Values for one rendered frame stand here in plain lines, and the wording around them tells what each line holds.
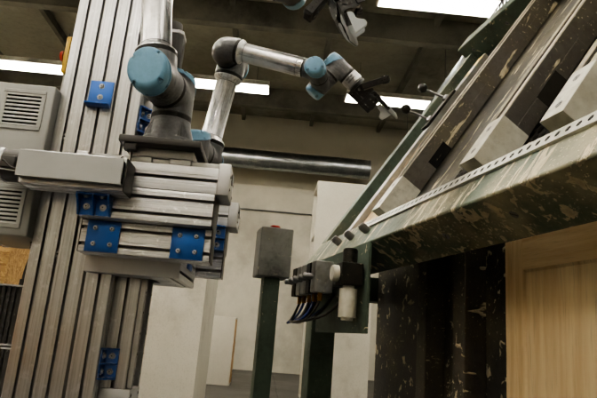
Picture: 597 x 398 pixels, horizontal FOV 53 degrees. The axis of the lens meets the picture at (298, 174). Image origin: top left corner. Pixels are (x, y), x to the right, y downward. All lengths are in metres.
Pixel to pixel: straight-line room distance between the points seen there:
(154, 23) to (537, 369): 1.27
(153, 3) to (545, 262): 1.20
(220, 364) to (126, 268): 5.13
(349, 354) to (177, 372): 2.01
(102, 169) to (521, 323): 1.06
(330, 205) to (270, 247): 3.67
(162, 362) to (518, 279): 3.11
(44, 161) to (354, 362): 4.46
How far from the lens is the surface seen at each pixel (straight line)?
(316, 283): 1.73
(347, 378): 5.73
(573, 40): 1.51
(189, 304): 4.21
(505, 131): 1.32
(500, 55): 2.08
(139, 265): 1.79
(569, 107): 1.05
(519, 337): 1.44
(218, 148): 2.38
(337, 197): 5.86
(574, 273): 1.30
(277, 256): 2.20
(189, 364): 4.20
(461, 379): 1.58
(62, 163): 1.63
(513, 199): 1.06
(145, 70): 1.66
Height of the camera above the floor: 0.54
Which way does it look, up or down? 15 degrees up
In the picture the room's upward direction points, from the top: 5 degrees clockwise
